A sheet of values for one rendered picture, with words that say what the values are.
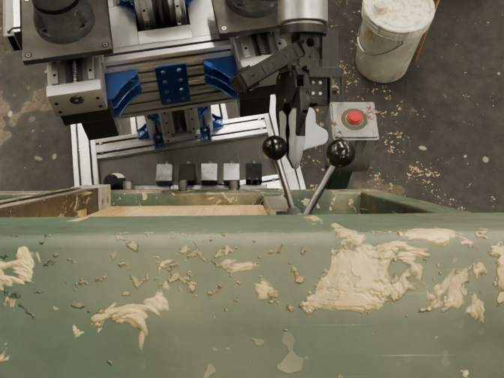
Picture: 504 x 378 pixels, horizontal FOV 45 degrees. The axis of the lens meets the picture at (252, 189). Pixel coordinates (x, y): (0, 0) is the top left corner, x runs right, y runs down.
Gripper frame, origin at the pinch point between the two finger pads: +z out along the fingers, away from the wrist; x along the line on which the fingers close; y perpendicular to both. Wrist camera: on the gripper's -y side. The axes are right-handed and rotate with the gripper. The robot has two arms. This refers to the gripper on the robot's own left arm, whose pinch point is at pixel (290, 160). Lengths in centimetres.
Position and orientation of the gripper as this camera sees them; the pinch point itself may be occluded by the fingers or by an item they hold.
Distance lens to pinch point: 91.9
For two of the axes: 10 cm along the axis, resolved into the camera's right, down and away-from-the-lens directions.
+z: 0.1, 10.0, 0.5
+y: 9.3, -0.3, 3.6
